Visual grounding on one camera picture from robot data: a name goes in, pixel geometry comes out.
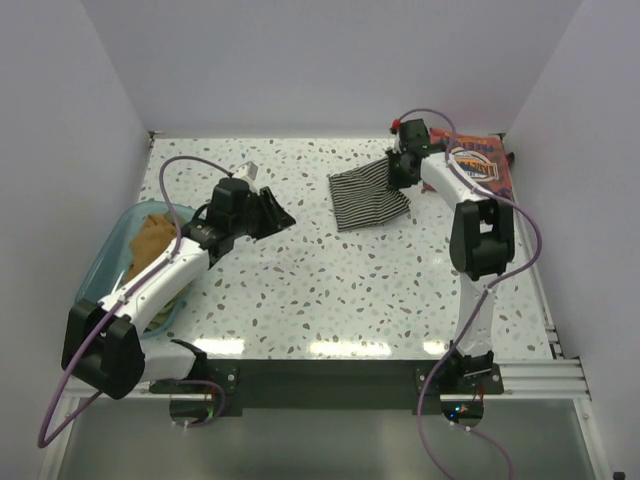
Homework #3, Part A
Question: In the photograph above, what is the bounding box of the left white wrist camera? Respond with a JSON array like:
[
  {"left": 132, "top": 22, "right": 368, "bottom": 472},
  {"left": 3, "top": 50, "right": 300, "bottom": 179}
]
[{"left": 232, "top": 161, "right": 259, "bottom": 193}]

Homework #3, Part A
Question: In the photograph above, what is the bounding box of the teal plastic basket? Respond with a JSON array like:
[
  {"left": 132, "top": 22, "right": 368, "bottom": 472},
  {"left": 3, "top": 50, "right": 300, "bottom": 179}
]
[{"left": 74, "top": 201, "right": 195, "bottom": 338}]

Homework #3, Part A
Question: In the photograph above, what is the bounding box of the red tank top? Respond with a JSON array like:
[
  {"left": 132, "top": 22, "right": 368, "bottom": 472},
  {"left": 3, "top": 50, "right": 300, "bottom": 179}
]
[{"left": 451, "top": 134, "right": 514, "bottom": 200}]

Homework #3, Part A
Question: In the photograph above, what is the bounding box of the mustard yellow tank top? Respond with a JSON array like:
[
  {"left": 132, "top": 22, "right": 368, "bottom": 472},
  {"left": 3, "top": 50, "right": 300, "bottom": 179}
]
[{"left": 125, "top": 212, "right": 176, "bottom": 283}]

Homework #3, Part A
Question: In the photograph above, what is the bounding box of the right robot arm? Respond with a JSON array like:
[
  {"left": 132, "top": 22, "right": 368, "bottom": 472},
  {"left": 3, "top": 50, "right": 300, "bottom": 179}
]
[{"left": 386, "top": 119, "right": 515, "bottom": 393}]

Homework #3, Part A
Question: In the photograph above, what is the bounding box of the aluminium frame rail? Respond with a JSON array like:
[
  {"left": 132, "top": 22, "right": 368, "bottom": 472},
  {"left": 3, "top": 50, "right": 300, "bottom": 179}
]
[{"left": 492, "top": 130, "right": 594, "bottom": 401}]

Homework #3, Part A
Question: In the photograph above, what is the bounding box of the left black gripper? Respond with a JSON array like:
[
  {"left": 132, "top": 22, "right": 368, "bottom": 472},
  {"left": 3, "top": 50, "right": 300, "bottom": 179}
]
[{"left": 231, "top": 186, "right": 295, "bottom": 240}]

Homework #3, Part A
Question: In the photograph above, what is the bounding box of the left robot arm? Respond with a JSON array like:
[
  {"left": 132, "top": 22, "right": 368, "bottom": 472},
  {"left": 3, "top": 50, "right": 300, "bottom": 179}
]
[{"left": 61, "top": 178, "right": 295, "bottom": 399}]

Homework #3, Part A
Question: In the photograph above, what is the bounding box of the black white striped tank top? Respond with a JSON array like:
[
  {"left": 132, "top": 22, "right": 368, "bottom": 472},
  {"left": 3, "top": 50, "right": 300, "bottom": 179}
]
[{"left": 328, "top": 158, "right": 410, "bottom": 232}]

